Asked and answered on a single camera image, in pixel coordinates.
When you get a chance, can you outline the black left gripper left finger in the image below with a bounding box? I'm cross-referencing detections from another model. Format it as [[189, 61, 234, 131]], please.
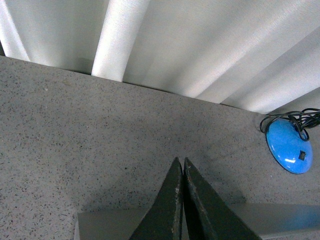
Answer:
[[130, 157, 183, 240]]

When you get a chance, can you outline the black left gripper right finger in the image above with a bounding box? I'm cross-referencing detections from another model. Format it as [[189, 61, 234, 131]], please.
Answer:
[[183, 158, 261, 240]]

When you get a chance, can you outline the grey laptop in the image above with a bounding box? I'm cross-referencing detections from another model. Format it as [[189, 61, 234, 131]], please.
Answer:
[[74, 203, 320, 240]]

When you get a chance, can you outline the blue desk lamp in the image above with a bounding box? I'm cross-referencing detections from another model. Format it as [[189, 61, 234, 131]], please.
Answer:
[[265, 118, 313, 174]]

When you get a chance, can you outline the white curtain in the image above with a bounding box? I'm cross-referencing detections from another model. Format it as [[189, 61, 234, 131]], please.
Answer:
[[0, 0, 320, 114]]

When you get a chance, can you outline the black lamp power cable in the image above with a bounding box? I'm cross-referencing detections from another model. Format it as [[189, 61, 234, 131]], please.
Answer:
[[259, 108, 320, 142]]

